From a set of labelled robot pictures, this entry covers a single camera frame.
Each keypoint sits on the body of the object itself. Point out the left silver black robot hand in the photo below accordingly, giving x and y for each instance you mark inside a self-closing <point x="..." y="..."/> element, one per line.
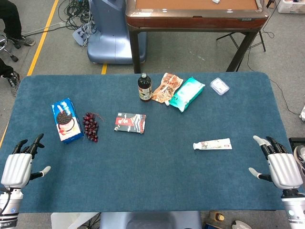
<point x="16" y="167"/>

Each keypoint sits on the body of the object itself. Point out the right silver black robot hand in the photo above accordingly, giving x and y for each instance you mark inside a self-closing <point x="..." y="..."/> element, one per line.
<point x="284" y="169"/>

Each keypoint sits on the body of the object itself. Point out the white floral toothpaste tube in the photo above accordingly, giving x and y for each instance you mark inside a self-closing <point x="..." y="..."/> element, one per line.
<point x="214" y="144"/>

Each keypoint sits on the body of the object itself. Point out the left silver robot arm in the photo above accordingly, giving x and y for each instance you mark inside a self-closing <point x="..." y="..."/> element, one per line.
<point x="10" y="207"/>

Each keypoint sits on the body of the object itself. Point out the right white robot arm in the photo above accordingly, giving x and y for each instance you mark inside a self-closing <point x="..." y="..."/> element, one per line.
<point x="294" y="210"/>

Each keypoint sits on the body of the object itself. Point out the grey white sneaker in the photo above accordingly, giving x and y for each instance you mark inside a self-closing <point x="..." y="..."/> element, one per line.
<point x="299" y="162"/>

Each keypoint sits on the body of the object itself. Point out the blue cookie box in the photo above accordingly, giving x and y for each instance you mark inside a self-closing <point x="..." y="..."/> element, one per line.
<point x="66" y="119"/>

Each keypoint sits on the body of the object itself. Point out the white shoe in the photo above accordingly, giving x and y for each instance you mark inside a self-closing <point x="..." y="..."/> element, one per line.
<point x="240" y="225"/>

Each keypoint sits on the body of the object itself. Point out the white cardboard box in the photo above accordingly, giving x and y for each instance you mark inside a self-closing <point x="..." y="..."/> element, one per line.
<point x="69" y="220"/>

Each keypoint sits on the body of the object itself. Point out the small amber bottle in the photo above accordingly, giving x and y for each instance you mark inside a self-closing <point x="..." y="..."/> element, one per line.
<point x="218" y="216"/>

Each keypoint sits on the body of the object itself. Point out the red grape bunch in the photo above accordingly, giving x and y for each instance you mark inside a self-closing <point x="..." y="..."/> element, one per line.
<point x="90" y="126"/>

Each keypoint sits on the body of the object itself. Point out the black trouser leg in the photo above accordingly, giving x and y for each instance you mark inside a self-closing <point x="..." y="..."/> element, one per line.
<point x="4" y="68"/>
<point x="10" y="16"/>

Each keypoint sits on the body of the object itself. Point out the small purple tissue pack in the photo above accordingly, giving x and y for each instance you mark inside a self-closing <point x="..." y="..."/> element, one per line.
<point x="219" y="86"/>

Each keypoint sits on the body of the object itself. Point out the chrome stool base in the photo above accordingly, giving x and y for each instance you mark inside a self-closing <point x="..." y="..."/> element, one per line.
<point x="7" y="51"/>

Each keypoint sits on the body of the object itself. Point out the black red flat box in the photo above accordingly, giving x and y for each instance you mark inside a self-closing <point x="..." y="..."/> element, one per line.
<point x="129" y="122"/>

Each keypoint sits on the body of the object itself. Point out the green wet wipes pack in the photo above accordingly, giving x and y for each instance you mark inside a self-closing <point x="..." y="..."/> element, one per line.
<point x="188" y="94"/>

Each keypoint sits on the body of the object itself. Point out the black folding stand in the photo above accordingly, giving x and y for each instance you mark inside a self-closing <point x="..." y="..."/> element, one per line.
<point x="240" y="46"/>

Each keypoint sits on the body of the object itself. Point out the blue carpet mat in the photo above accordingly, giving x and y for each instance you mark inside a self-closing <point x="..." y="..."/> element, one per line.
<point x="152" y="167"/>

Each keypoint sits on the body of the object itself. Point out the orange snack pouch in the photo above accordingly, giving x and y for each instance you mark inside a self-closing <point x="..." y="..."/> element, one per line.
<point x="166" y="88"/>

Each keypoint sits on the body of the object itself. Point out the grey blue robot torso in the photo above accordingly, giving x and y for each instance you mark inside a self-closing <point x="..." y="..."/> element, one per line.
<point x="150" y="220"/>

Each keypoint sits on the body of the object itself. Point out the dark drink bottle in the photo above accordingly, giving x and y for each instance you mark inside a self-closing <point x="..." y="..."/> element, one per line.
<point x="145" y="89"/>

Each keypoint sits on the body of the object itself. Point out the white storage bin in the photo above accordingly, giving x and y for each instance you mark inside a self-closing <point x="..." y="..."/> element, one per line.
<point x="291" y="6"/>

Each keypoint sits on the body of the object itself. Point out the brown mahjong table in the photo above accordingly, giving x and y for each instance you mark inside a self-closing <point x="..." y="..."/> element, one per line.
<point x="195" y="21"/>

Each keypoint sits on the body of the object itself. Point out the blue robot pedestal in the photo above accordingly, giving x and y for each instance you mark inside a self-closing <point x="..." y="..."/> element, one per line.
<point x="112" y="35"/>

